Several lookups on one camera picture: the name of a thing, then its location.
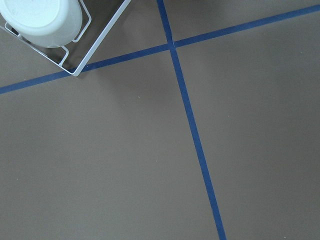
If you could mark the white upturned bowl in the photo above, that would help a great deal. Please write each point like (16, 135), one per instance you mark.
(45, 23)

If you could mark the white wire dish rack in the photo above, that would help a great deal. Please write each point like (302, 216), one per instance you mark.
(98, 18)

